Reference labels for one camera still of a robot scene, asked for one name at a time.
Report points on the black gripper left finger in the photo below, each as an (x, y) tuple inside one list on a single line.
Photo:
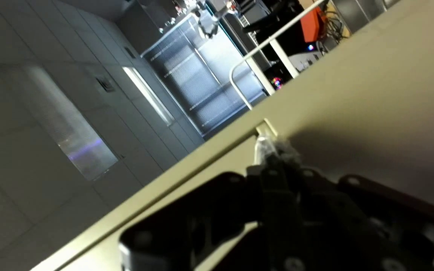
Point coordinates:
[(186, 232)]

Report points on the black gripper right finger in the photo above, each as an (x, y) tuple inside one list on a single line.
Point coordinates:
[(388, 229)]

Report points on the beige bottom cabinet drawer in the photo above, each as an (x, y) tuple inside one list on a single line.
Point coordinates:
[(364, 109)]

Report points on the ceiling light panel far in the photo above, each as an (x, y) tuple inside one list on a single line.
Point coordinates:
[(149, 94)]

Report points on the ceiling light panel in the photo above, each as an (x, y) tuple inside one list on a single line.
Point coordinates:
[(149, 94), (64, 122)]

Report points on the ceiling light panel near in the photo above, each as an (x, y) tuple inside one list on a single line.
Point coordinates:
[(64, 122)]

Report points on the orange object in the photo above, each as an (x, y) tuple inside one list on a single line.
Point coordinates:
[(313, 25)]

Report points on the white metal frame rail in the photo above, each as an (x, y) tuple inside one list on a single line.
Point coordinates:
[(278, 49)]

